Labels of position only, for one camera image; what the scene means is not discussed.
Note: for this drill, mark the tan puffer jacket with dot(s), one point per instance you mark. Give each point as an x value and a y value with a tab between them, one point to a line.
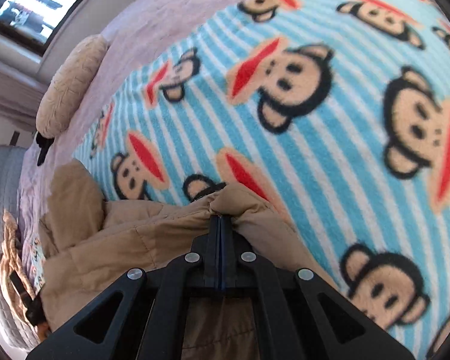
88	242

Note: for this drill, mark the black garment on bed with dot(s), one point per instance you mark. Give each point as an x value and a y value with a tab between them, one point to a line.
44	144

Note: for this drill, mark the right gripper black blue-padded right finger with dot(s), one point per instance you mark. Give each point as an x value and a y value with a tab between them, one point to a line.
297	314

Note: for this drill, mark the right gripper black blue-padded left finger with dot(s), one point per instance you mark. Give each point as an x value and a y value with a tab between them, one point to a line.
142	315

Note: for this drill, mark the orange striped plush garment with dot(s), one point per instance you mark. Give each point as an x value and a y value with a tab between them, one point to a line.
15	286

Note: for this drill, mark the blue striped monkey blanket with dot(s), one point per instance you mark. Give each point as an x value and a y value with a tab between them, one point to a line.
337	112

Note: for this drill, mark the round cream cushion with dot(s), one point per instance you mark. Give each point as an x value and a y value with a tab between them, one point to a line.
69	85

